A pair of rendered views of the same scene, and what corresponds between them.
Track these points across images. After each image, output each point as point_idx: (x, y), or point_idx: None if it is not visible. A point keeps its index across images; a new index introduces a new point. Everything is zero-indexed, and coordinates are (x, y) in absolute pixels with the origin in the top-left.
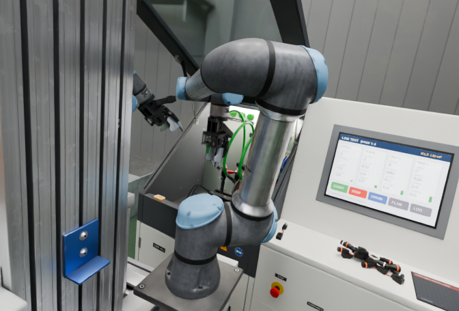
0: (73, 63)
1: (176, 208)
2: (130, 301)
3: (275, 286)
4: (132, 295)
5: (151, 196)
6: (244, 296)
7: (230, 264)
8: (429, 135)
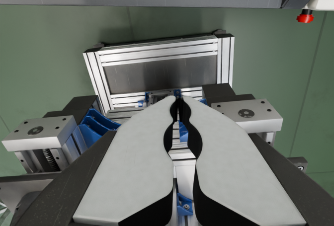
0: None
1: (53, 2)
2: (186, 189)
3: (307, 9)
4: (182, 185)
5: None
6: None
7: (273, 129)
8: None
